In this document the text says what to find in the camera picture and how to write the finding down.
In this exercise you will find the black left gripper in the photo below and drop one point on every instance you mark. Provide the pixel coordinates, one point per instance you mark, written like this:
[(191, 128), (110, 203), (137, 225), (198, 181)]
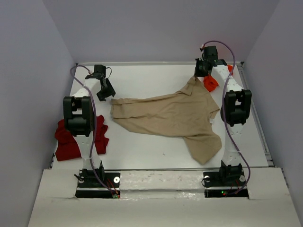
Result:
[(111, 92)]

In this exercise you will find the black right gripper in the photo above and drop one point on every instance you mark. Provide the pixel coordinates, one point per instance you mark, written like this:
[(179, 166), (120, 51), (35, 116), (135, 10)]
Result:
[(197, 73)]

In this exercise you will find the beige t shirt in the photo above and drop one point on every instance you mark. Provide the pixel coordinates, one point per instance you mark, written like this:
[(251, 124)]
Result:
[(187, 113)]

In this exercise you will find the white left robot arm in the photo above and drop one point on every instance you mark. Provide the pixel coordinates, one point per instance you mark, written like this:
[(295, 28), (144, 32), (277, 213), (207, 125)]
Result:
[(80, 118)]

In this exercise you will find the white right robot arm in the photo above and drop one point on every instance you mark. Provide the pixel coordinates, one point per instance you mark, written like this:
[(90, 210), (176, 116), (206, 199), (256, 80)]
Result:
[(235, 111)]

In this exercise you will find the orange t shirt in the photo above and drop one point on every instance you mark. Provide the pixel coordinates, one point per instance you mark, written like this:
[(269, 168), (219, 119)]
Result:
[(210, 82)]

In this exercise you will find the dark red t shirt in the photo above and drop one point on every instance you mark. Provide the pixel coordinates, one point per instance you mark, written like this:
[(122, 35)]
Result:
[(68, 148)]

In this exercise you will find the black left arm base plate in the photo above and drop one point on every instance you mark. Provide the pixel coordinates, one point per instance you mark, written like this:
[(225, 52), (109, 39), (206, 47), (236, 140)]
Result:
[(90, 188)]

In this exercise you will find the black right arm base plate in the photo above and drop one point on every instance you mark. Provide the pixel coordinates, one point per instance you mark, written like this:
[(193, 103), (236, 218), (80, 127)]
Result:
[(216, 188)]

